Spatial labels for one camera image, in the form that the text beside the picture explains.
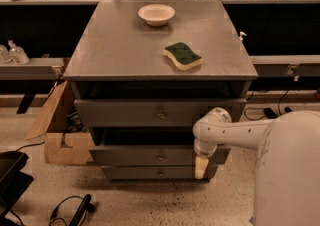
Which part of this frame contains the grey metal shelf rail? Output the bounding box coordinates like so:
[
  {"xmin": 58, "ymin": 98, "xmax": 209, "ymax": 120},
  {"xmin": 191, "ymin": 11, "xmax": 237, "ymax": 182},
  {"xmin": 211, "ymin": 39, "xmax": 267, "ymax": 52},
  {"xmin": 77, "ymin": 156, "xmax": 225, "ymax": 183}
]
[{"xmin": 0, "ymin": 58, "xmax": 64, "ymax": 80}]

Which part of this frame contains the grey drawer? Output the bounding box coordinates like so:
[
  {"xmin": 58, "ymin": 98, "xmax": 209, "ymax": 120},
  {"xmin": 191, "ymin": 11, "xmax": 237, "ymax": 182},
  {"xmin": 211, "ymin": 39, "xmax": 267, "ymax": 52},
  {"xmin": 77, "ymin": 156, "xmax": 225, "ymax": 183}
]
[
  {"xmin": 88, "ymin": 126, "xmax": 232, "ymax": 167},
  {"xmin": 101, "ymin": 164, "xmax": 219, "ymax": 181},
  {"xmin": 74, "ymin": 98, "xmax": 246, "ymax": 127}
]

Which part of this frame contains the black power adapter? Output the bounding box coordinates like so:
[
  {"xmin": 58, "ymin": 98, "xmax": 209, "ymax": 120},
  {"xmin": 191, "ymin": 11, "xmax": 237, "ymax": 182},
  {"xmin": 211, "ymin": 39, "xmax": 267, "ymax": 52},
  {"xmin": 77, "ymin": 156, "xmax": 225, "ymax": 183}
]
[{"xmin": 263, "ymin": 108, "xmax": 277, "ymax": 119}]

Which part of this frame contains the black tray stack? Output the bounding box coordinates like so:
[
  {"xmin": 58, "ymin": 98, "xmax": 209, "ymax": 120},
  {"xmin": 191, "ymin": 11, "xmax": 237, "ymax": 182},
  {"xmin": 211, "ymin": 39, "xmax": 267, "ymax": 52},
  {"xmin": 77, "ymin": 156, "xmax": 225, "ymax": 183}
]
[{"xmin": 0, "ymin": 151, "xmax": 34, "ymax": 219}]

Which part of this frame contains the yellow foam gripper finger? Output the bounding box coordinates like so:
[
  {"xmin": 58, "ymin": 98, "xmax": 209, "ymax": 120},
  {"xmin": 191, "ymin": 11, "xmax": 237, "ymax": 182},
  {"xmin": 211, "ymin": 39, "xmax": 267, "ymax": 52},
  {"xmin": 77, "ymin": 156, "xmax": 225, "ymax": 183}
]
[{"xmin": 195, "ymin": 156, "xmax": 209, "ymax": 179}]

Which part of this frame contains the cardboard box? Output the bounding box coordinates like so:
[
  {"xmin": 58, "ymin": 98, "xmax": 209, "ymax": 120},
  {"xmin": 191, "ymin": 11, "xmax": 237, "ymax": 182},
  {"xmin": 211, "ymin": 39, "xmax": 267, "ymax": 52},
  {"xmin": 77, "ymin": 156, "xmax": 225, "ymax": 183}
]
[{"xmin": 25, "ymin": 82, "xmax": 94, "ymax": 165}]

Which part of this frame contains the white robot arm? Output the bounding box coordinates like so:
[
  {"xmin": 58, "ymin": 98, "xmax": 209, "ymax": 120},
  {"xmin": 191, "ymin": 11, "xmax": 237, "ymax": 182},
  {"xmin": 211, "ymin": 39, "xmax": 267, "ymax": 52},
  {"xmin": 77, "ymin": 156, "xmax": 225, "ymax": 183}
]
[{"xmin": 193, "ymin": 108, "xmax": 320, "ymax": 226}]

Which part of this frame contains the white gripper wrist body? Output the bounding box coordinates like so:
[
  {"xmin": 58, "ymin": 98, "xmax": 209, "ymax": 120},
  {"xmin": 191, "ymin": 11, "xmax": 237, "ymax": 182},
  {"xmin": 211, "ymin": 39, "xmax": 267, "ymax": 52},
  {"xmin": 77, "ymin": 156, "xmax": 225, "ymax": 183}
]
[{"xmin": 192, "ymin": 107, "xmax": 232, "ymax": 158}]

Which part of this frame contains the clear bottle at edge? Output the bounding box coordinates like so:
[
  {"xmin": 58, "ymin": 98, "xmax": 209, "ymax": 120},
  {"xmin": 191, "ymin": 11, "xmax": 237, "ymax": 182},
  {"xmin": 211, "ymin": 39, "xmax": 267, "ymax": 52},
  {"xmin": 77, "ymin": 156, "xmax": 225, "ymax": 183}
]
[{"xmin": 0, "ymin": 44, "xmax": 12, "ymax": 63}]

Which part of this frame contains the white pump bottle top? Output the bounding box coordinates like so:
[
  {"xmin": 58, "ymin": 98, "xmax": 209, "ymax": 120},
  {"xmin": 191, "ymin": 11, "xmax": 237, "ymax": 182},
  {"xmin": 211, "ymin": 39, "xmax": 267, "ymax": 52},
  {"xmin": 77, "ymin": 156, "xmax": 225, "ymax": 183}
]
[{"xmin": 239, "ymin": 31, "xmax": 247, "ymax": 41}]

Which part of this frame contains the black floor cable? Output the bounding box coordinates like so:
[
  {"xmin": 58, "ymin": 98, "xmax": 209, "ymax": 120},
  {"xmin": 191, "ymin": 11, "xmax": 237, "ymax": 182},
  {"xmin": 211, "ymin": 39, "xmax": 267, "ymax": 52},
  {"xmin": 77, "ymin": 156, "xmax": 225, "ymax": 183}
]
[{"xmin": 243, "ymin": 88, "xmax": 293, "ymax": 122}]

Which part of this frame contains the grey drawer cabinet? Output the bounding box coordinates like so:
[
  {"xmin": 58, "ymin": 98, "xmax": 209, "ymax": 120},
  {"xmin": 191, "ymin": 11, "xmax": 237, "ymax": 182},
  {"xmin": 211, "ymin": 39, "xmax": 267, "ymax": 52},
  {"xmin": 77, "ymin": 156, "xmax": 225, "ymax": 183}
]
[{"xmin": 63, "ymin": 0, "xmax": 259, "ymax": 182}]

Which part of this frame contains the grey top drawer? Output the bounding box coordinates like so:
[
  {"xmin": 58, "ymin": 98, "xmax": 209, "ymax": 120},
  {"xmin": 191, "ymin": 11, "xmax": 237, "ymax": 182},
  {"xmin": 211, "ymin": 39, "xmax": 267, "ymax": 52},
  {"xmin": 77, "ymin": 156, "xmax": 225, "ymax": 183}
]
[{"xmin": 74, "ymin": 98, "xmax": 246, "ymax": 127}]

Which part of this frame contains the black tool with cable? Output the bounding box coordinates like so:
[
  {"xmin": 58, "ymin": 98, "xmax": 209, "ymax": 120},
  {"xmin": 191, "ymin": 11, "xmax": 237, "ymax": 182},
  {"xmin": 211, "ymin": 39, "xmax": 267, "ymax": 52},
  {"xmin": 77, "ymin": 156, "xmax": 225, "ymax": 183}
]
[{"xmin": 48, "ymin": 194, "xmax": 95, "ymax": 226}]

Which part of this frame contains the green yellow sponge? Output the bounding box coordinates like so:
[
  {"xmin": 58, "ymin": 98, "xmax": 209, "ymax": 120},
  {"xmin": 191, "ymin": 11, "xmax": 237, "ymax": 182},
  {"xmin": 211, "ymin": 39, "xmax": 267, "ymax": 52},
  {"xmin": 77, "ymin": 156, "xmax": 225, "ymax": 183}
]
[{"xmin": 164, "ymin": 42, "xmax": 202, "ymax": 71}]

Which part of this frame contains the clear sanitizer bottle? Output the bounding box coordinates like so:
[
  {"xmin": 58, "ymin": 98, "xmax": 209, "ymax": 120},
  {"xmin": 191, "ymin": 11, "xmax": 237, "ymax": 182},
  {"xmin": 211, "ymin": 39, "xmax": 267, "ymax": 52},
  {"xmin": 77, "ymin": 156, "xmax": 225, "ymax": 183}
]
[{"xmin": 8, "ymin": 40, "xmax": 29, "ymax": 65}]

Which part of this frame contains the grey bottom drawer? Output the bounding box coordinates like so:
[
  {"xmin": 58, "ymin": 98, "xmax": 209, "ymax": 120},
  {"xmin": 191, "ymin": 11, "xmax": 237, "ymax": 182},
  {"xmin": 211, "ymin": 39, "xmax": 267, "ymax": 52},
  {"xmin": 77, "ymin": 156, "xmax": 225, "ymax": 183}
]
[{"xmin": 101, "ymin": 164, "xmax": 219, "ymax": 181}]

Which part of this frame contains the white bowl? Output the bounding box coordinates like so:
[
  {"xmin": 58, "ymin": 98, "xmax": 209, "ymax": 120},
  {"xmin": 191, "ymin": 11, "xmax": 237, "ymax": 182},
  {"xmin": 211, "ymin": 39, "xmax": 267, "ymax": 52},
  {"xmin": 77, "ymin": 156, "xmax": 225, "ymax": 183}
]
[{"xmin": 138, "ymin": 4, "xmax": 175, "ymax": 27}]

